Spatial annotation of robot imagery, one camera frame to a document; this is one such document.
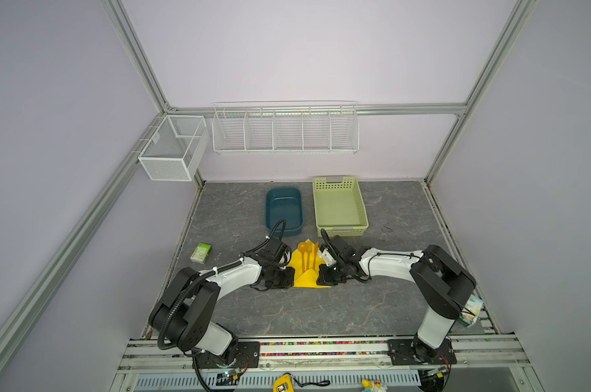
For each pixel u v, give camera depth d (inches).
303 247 38.2
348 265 27.2
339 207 44.2
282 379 27.4
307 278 34.9
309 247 38.3
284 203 44.3
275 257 28.8
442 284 18.7
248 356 29.0
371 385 26.2
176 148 40.3
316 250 37.8
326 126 41.3
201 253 37.1
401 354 28.8
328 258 32.6
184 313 17.1
